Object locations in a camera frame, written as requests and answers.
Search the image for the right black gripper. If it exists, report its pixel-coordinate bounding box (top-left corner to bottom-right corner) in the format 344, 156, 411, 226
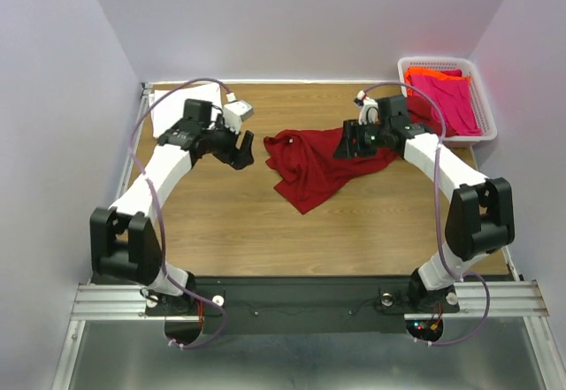
331, 119, 390, 160

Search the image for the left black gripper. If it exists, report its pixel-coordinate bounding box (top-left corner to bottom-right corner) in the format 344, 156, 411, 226
202, 113, 254, 170

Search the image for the dark red t shirt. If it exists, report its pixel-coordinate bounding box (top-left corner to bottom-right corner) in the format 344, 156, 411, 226
264, 96, 437, 215

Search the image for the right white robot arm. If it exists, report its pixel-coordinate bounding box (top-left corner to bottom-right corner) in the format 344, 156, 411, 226
333, 92, 515, 310

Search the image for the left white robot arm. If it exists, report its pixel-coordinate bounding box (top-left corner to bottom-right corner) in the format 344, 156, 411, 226
89, 99, 254, 314

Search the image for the folded white t shirt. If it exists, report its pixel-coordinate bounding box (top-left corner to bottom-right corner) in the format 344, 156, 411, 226
149, 82, 221, 139

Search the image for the orange t shirt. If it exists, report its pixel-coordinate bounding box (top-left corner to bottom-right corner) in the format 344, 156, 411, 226
403, 66, 471, 101

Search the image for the pink t shirt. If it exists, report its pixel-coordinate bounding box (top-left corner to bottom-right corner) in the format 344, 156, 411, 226
432, 97, 482, 137

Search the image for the white plastic basket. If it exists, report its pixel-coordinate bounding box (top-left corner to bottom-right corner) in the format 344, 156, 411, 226
397, 56, 497, 147

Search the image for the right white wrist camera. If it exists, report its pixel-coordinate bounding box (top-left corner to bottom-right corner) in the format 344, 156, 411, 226
354, 90, 379, 125

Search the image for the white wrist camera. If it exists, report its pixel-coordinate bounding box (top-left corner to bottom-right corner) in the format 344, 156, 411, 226
221, 100, 254, 134
354, 90, 379, 125

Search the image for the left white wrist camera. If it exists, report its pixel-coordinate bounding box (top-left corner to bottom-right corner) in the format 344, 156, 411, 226
221, 100, 254, 134

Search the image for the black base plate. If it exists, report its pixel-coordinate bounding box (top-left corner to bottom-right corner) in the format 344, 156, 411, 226
145, 276, 459, 334

